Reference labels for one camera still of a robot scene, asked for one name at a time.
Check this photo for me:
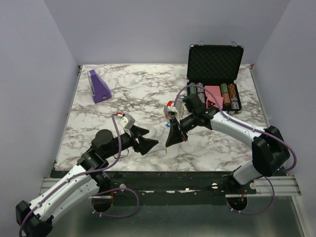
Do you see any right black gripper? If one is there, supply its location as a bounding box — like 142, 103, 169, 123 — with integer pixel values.
165, 112, 198, 147

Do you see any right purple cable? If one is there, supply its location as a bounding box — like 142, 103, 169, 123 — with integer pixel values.
174, 85, 297, 215

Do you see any purple wedge-shaped box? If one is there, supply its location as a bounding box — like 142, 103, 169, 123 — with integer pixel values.
87, 70, 112, 104

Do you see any purple cable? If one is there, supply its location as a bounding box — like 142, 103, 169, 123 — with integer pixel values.
174, 85, 297, 215
18, 114, 140, 237

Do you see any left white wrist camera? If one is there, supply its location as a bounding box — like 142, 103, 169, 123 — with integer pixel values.
117, 113, 135, 130

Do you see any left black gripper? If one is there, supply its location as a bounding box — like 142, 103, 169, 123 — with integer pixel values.
104, 124, 159, 158

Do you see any red keyring with keys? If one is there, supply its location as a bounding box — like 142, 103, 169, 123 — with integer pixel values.
169, 101, 184, 122

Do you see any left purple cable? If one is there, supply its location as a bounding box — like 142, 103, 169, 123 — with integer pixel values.
18, 114, 140, 237

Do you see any pink playing card deck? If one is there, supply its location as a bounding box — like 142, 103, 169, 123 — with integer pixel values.
204, 85, 224, 109

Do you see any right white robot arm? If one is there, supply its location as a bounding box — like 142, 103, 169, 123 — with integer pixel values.
164, 95, 290, 194

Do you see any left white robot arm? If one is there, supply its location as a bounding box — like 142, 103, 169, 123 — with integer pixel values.
15, 125, 158, 237

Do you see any black poker chip case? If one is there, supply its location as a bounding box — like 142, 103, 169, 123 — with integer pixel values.
187, 44, 244, 114

